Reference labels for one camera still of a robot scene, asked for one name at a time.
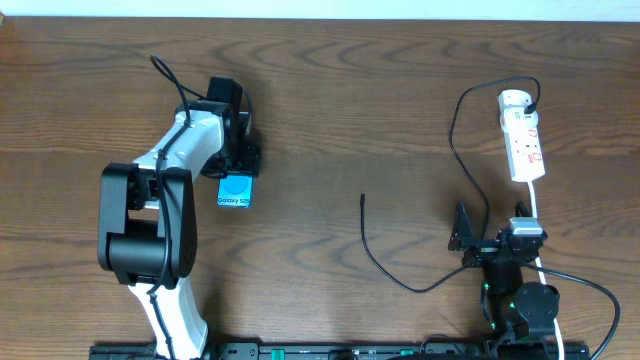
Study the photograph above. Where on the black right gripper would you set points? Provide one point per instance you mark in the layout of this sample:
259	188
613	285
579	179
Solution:
463	239

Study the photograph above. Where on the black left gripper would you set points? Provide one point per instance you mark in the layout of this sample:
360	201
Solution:
239	167

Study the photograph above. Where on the blue Galaxy smartphone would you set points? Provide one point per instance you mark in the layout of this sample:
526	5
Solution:
235	191

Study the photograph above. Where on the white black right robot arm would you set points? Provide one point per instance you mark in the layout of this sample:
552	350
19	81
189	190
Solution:
518	310

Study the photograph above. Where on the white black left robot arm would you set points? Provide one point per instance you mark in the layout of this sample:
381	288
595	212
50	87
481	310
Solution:
147	233

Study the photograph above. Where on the white USB charger adapter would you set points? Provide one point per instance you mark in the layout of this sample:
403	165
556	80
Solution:
515	118

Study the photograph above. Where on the white power strip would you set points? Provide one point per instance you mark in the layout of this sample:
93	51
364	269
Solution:
523	147

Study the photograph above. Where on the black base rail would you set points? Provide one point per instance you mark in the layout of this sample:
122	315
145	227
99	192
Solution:
431	350

